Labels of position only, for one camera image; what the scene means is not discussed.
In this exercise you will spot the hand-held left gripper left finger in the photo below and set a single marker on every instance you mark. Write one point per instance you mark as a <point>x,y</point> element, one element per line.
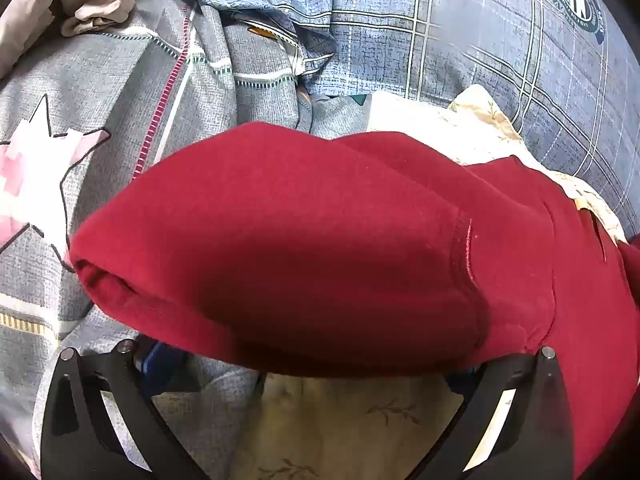
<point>152,364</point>

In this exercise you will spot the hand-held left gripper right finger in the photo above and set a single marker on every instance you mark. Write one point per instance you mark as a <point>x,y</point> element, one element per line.
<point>482,385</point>

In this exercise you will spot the red knit garment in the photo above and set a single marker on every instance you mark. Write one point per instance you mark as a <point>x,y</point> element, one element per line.
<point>310,240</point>

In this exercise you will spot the cream floral bedsheet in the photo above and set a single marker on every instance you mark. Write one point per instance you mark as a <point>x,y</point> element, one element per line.
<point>325,425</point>

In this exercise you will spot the grey star print quilt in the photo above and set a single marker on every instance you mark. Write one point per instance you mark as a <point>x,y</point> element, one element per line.
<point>100,110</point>

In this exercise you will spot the blue plaid pillow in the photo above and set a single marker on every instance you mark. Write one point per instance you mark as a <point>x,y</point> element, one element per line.
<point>450,35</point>

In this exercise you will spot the beige crumpled cloth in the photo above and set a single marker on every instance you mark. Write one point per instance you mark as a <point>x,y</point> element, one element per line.
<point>95,5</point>

